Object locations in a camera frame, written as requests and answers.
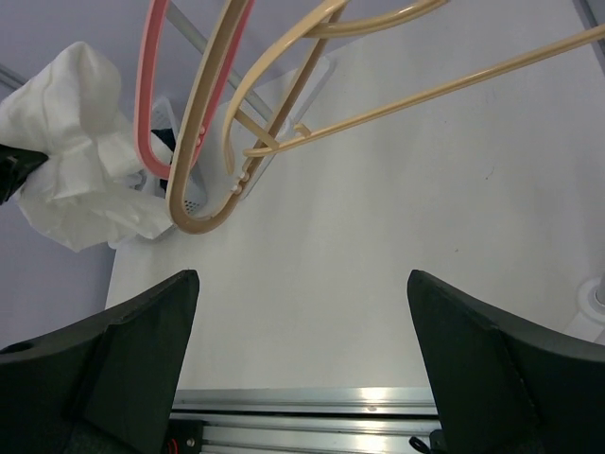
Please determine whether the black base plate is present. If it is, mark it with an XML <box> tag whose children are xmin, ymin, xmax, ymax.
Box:
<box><xmin>161</xmin><ymin>420</ymin><xmax>203</xmax><ymax>454</ymax></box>
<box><xmin>408</xmin><ymin>429</ymin><xmax>448</xmax><ymax>454</ymax></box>

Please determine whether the pink plastic hanger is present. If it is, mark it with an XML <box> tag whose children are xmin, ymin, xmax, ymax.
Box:
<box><xmin>134</xmin><ymin>1</ymin><xmax>254</xmax><ymax>180</ymax></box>

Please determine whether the aluminium mounting rail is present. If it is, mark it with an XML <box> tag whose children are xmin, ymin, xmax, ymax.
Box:
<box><xmin>169</xmin><ymin>387</ymin><xmax>441</xmax><ymax>453</ymax></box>

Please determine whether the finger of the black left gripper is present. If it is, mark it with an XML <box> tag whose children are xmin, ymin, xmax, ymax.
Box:
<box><xmin>0</xmin><ymin>145</ymin><xmax>48</xmax><ymax>204</ymax></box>

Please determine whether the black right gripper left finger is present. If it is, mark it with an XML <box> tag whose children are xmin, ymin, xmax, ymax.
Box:
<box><xmin>1</xmin><ymin>270</ymin><xmax>199</xmax><ymax>453</ymax></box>

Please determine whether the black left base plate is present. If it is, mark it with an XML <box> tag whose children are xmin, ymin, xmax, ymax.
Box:
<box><xmin>161</xmin><ymin>420</ymin><xmax>203</xmax><ymax>454</ymax></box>

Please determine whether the beige hanger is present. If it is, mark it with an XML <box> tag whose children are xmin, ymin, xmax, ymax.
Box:
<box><xmin>167</xmin><ymin>1</ymin><xmax>326</xmax><ymax>235</ymax></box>
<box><xmin>221</xmin><ymin>1</ymin><xmax>604</xmax><ymax>174</ymax></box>

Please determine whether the white plastic basket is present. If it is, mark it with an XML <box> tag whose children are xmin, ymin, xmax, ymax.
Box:
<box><xmin>108</xmin><ymin>94</ymin><xmax>209</xmax><ymax>247</ymax></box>

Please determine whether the dark blue denim skirt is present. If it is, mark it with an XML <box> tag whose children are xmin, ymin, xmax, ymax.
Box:
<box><xmin>151</xmin><ymin>128</ymin><xmax>176</xmax><ymax>156</ymax></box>

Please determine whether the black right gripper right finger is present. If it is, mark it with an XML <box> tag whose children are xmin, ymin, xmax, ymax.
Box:
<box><xmin>406</xmin><ymin>270</ymin><xmax>604</xmax><ymax>453</ymax></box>

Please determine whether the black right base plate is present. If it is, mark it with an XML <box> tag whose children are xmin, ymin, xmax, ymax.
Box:
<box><xmin>408</xmin><ymin>429</ymin><xmax>448</xmax><ymax>454</ymax></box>

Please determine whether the cream white garment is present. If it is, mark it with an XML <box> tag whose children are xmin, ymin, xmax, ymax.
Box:
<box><xmin>1</xmin><ymin>42</ymin><xmax>172</xmax><ymax>252</ymax></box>

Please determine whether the silver clothes rack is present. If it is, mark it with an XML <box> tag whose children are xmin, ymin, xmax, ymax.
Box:
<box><xmin>167</xmin><ymin>0</ymin><xmax>605</xmax><ymax>341</ymax></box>

